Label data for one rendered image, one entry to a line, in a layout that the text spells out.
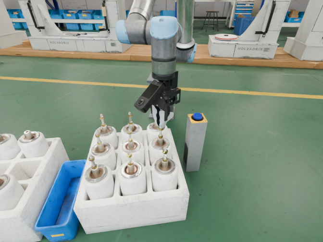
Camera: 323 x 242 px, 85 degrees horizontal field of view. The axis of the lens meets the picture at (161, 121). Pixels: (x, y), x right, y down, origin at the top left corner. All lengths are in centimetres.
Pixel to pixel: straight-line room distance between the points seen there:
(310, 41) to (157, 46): 266
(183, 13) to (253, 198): 93
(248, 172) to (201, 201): 31
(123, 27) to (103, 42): 223
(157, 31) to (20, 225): 75
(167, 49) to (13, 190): 67
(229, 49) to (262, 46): 40
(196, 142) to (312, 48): 242
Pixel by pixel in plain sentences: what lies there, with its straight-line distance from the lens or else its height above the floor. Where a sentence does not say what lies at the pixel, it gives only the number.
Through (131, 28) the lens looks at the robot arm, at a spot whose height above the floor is 66.
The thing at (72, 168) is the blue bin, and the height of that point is 8.
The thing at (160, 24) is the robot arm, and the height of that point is 69.
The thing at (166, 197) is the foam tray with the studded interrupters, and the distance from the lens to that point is 67.
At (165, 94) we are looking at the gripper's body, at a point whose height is 49.
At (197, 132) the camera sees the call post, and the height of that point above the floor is 26.
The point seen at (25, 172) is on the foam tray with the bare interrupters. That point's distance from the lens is 101.
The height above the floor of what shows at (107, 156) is 24.
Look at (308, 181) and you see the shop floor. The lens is 117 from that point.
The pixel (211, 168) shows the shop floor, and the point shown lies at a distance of 101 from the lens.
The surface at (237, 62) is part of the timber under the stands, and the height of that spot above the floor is 4.
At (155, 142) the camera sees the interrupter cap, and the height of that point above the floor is 25.
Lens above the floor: 74
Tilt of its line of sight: 35 degrees down
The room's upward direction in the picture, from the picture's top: straight up
